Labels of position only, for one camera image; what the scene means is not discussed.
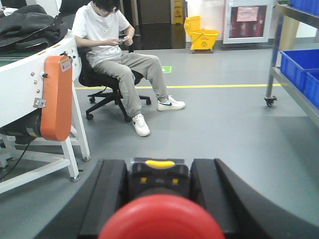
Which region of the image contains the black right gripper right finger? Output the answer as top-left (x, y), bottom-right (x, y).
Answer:
top-left (190, 158), bottom-right (319, 239)

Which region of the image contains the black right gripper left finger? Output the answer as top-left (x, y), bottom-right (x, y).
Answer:
top-left (36, 159), bottom-right (128, 239)

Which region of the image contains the red emergency stop button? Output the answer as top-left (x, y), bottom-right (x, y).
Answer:
top-left (98, 157), bottom-right (226, 239)

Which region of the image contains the orange motor cover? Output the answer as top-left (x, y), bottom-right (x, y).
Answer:
top-left (40, 55), bottom-right (73, 141)

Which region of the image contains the black office chair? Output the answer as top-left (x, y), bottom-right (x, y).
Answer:
top-left (59, 0), bottom-right (152, 122)

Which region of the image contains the stainless steel shelf rack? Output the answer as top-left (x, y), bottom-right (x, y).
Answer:
top-left (264, 3), bottom-right (319, 125)

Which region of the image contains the white round conveyor machine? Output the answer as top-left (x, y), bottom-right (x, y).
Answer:
top-left (0, 31), bottom-right (91, 193)

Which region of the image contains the blue bin lower right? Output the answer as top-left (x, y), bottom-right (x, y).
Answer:
top-left (280, 49), bottom-right (319, 92)

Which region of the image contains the seated person white shirt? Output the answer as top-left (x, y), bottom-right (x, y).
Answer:
top-left (72, 0), bottom-right (185, 136)

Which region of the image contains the yellow mop bucket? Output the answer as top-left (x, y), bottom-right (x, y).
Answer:
top-left (183, 15), bottom-right (219, 53)

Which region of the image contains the black jacket on machine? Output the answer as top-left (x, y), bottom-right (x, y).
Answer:
top-left (0, 4), bottom-right (68, 54)

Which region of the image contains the fire extinguisher cabinet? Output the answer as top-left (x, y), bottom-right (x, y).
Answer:
top-left (223, 0), bottom-right (274, 44)

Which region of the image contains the yellow wet floor sign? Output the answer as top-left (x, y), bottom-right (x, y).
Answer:
top-left (171, 0), bottom-right (184, 24)

